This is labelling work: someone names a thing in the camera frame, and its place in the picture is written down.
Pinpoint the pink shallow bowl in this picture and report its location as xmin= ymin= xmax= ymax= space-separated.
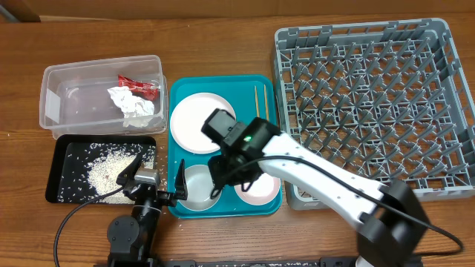
xmin=234 ymin=174 xmax=281 ymax=205

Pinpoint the grey bowl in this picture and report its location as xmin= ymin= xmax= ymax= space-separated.
xmin=179 ymin=165 xmax=220 ymax=211

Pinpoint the red snack wrapper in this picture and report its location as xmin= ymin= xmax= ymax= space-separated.
xmin=118 ymin=75 xmax=160 ymax=101

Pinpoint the teal plastic serving tray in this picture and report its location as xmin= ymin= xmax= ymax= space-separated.
xmin=168 ymin=75 xmax=283 ymax=219

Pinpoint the white napkin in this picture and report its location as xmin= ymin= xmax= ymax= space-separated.
xmin=107 ymin=86 xmax=154 ymax=118

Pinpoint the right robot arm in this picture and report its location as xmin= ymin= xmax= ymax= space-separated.
xmin=201 ymin=109 xmax=429 ymax=266

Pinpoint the left wooden chopstick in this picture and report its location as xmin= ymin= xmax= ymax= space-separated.
xmin=254 ymin=85 xmax=260 ymax=117

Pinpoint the grey plastic dishwasher rack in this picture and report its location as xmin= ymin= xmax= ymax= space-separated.
xmin=273 ymin=18 xmax=474 ymax=201

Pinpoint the right wooden chopstick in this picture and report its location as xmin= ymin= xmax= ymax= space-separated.
xmin=263 ymin=84 xmax=269 ymax=121

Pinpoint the white round plate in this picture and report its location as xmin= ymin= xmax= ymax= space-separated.
xmin=170 ymin=93 xmax=236 ymax=154

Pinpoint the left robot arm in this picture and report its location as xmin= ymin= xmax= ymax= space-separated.
xmin=107 ymin=156 xmax=188 ymax=266

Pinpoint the wooden chopstick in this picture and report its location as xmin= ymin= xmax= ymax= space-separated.
xmin=263 ymin=84 xmax=269 ymax=121
xmin=254 ymin=85 xmax=260 ymax=117

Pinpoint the black rectangular tray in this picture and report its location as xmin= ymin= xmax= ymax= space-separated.
xmin=45 ymin=135 xmax=157 ymax=204

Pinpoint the clear plastic waste bin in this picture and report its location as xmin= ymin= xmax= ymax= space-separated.
xmin=39 ymin=55 xmax=168 ymax=139

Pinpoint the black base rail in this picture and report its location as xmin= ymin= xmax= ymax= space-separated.
xmin=94 ymin=257 xmax=356 ymax=267

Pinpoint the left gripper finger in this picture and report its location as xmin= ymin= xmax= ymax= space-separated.
xmin=174 ymin=159 xmax=188 ymax=200
xmin=116 ymin=155 xmax=142 ymax=185

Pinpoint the white rice pile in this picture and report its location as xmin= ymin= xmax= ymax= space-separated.
xmin=57 ymin=142 xmax=157 ymax=204

